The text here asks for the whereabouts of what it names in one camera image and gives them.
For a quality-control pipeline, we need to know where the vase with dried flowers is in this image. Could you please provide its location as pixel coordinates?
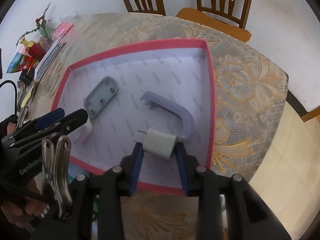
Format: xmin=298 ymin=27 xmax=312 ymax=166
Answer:
xmin=16 ymin=2 xmax=54 ymax=46

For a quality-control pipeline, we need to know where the red perfume bottle gold cap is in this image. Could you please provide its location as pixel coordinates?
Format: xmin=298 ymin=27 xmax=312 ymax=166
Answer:
xmin=20 ymin=37 xmax=46 ymax=61

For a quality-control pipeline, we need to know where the grey plastic plate with holes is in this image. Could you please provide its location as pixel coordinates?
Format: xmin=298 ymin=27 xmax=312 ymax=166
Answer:
xmin=84 ymin=76 xmax=119 ymax=120

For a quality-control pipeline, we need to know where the black small box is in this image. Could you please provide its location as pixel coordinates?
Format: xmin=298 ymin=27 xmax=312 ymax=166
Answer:
xmin=19 ymin=68 xmax=35 ymax=86

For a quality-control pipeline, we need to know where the pink packet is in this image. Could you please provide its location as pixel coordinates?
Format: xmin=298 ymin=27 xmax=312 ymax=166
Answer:
xmin=52 ymin=21 xmax=73 ymax=41

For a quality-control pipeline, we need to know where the metal spring clamp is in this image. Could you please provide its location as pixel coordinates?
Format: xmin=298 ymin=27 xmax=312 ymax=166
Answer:
xmin=41 ymin=135 xmax=73 ymax=219

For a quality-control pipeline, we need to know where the white USB charger plug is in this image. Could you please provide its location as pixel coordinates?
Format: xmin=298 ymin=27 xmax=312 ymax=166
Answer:
xmin=138 ymin=128 xmax=178 ymax=160

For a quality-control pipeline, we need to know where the person's left hand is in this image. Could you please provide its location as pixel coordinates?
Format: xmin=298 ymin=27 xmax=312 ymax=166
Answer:
xmin=0 ymin=177 xmax=48 ymax=230

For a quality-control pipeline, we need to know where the white earbud case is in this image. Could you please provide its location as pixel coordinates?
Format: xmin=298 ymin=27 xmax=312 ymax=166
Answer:
xmin=69 ymin=118 xmax=93 ymax=144

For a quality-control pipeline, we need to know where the spiral bound notebook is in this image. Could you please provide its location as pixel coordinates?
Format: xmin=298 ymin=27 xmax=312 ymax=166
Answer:
xmin=34 ymin=41 xmax=66 ymax=84

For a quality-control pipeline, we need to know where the lilac plastic handle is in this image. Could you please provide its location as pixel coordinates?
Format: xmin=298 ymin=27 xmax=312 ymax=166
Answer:
xmin=140 ymin=91 xmax=195 ymax=142

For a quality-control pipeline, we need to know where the dark wooden chair right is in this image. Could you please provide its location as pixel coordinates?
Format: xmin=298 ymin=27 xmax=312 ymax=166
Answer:
xmin=176 ymin=0 xmax=252 ymax=43

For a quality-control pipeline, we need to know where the black cable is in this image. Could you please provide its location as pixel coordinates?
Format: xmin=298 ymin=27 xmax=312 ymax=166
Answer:
xmin=0 ymin=80 xmax=19 ymax=120

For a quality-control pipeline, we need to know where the pink shallow cardboard tray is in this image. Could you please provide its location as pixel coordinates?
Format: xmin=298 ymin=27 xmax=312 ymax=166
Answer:
xmin=50 ymin=38 xmax=217 ymax=197

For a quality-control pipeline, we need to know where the colourful snack bag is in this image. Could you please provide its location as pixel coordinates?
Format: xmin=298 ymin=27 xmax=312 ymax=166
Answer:
xmin=7 ymin=52 xmax=39 ymax=74

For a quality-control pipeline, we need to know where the yellow book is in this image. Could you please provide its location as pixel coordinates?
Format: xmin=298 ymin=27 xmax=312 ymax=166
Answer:
xmin=21 ymin=83 xmax=38 ymax=108

